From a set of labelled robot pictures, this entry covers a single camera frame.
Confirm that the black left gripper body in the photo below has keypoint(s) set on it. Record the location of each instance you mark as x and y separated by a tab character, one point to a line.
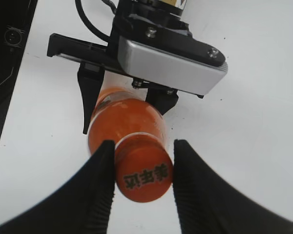
87	53

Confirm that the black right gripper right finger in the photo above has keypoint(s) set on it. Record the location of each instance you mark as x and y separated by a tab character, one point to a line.
207	204

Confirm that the orange bottle cap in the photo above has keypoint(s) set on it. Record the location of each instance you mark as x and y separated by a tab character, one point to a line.
144	170

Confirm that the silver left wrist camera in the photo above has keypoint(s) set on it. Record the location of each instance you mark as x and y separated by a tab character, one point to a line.
166	69

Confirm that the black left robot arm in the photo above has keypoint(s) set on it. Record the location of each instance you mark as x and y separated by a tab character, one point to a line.
133	19

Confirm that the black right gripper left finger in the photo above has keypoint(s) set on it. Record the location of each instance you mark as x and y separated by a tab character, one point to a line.
81	206

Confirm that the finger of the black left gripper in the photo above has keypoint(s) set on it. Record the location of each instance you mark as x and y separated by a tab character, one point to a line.
162	100
90	79

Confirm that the orange soda bottle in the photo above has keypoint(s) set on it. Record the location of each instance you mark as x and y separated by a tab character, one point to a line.
120	112

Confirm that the black robot base panel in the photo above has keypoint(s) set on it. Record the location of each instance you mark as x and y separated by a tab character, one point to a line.
15	22

